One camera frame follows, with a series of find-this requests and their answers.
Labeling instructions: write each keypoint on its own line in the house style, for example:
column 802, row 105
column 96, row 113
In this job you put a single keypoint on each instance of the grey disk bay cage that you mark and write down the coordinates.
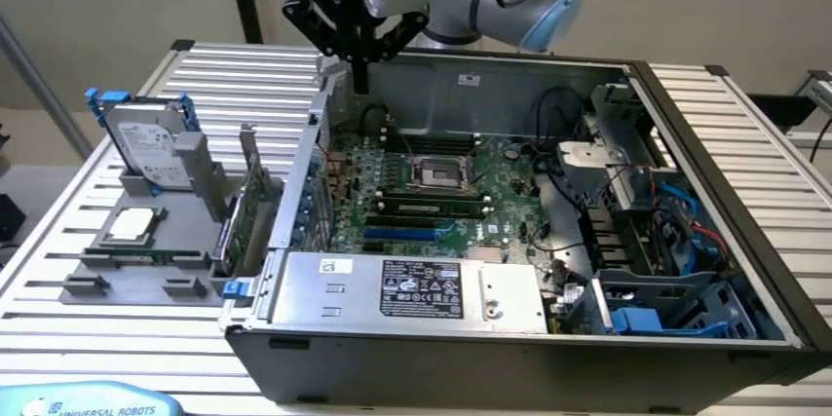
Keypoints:
column 676, row 294

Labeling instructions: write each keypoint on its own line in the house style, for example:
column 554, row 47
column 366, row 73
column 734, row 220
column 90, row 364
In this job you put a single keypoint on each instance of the green graphics card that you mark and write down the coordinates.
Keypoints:
column 250, row 201

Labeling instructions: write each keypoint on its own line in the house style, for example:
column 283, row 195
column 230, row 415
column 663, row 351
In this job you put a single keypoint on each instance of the small gold heatsink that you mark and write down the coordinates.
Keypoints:
column 487, row 254

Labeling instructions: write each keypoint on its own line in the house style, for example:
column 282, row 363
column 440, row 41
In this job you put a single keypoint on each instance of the CPU socket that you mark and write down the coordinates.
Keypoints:
column 440, row 171

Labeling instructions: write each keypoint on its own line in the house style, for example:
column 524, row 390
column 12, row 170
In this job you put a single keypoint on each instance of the black open PC case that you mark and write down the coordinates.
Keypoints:
column 494, row 367

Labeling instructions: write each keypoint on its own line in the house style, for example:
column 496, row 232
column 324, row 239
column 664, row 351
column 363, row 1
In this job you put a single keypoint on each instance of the silver CPU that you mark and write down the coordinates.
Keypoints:
column 135, row 223

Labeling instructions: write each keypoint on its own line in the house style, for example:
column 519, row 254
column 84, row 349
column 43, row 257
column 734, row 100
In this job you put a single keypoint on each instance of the black flat panel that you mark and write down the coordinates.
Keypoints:
column 776, row 109

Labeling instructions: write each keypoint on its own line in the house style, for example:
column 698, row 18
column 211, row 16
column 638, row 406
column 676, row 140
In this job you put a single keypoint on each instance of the grey parts rack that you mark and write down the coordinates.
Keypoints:
column 163, row 231

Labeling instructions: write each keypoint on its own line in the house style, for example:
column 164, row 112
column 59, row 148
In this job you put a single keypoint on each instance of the green RAM stick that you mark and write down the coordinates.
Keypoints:
column 143, row 254

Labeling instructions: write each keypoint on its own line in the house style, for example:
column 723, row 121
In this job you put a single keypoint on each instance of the black expansion slot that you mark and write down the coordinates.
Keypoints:
column 398, row 221

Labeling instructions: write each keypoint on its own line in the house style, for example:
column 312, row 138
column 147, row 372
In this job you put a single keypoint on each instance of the aluminium frame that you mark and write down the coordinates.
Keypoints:
column 816, row 89

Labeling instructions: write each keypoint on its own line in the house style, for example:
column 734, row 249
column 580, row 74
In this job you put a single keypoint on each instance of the blue teach pendant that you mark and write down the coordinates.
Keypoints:
column 84, row 401

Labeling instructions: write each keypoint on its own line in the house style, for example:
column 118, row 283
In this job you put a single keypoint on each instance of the blue expansion slot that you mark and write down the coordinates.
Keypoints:
column 400, row 234

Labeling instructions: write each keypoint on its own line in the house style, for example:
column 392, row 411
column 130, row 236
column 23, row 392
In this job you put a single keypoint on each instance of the silver power supply unit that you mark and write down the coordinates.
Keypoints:
column 364, row 289

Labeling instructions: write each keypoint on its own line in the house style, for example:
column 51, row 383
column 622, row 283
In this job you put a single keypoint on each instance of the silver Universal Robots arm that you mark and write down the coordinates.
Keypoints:
column 482, row 2

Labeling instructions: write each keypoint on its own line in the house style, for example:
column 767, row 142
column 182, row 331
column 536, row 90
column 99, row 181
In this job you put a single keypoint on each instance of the silver hard disk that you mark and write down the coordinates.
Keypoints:
column 150, row 148

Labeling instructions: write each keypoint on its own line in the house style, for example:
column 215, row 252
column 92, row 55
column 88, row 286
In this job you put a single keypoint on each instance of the blue disk caddy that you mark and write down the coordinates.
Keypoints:
column 114, row 95

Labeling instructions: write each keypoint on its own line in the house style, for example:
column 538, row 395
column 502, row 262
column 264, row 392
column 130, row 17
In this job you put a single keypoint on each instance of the blue disk bay clip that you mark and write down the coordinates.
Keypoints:
column 636, row 321

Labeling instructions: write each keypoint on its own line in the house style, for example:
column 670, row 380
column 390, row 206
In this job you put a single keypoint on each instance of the grey plastic drive bracket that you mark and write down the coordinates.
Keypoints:
column 586, row 158

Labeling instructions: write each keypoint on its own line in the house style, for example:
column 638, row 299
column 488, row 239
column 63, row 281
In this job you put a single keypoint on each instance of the blue case latch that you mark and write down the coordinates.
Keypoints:
column 236, row 289

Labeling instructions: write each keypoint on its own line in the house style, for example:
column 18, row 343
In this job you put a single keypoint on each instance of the grey slanted metal pole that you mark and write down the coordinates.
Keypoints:
column 39, row 80

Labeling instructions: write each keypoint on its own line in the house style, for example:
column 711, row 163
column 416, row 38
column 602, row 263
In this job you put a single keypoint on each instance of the green motherboard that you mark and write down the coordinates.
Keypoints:
column 507, row 197

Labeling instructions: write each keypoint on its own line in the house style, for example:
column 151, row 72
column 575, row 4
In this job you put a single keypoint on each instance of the installed RAM stick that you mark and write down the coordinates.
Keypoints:
column 435, row 207

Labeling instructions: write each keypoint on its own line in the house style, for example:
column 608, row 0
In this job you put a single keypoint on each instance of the black box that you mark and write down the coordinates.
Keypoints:
column 10, row 218

